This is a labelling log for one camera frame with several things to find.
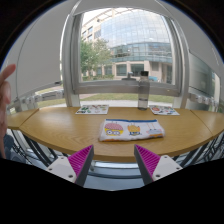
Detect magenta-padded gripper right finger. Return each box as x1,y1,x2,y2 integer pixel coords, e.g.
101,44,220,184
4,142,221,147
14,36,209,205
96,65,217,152
133,143,184,186

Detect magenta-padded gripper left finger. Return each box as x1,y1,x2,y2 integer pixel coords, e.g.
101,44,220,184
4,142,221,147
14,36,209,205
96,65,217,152
46,144,95,187

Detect white cartoon print towel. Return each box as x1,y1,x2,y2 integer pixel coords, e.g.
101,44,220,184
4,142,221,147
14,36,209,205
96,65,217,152
98,118,166,142

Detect colourful sticker sheet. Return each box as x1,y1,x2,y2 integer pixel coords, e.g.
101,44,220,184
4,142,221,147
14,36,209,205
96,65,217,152
75,104,110,116
148,105,181,117

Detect clear water bottle black cap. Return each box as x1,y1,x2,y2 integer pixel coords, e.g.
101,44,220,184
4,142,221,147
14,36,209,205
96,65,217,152
137,70,151,111

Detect green tree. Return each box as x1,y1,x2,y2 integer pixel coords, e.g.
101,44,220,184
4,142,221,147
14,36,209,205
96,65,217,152
79,38,113,79

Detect glass fronted building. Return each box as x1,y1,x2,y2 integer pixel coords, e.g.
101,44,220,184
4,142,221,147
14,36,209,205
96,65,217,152
81,8,174,84

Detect white wall socket trunking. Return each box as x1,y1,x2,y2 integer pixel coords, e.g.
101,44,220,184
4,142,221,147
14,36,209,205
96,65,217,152
6,89,65,114
188,92,224,113

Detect white window frame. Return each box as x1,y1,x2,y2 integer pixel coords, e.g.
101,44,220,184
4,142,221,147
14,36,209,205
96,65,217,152
61,0,191,109

